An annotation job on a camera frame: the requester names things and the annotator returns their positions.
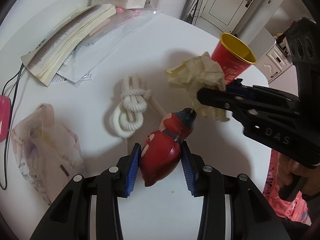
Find yellow paper ball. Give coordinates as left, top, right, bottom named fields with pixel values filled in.
left=165, top=51, right=229, bottom=122

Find white plastic bag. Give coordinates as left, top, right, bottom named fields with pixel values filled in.
left=10, top=103, right=86, bottom=204

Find red gourd-shaped toy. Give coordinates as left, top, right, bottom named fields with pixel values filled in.
left=139, top=108, right=197, bottom=187

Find white knotted rope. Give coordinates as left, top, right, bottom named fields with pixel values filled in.
left=111, top=74, right=167, bottom=153

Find person's right hand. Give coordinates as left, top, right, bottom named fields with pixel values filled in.
left=276, top=153, right=319, bottom=202

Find red paper cup gold inside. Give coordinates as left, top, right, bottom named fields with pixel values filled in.
left=211, top=33, right=257, bottom=85

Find white cabinet drawers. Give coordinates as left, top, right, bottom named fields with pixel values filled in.
left=255, top=45, right=292, bottom=83

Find white door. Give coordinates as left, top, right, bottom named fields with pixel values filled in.
left=200, top=0, right=254, bottom=33

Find black framed standing mirror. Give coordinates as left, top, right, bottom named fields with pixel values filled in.
left=180, top=0, right=204, bottom=25

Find pink white charger device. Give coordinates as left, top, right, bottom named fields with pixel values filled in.
left=0, top=95, right=11, bottom=142

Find clear plastic document sleeve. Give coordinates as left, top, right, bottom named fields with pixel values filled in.
left=50, top=8, right=161, bottom=85

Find open thick book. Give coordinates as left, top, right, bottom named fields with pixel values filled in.
left=21, top=4, right=116, bottom=87

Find black power cable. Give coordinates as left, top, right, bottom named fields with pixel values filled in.
left=0, top=63, right=26, bottom=190

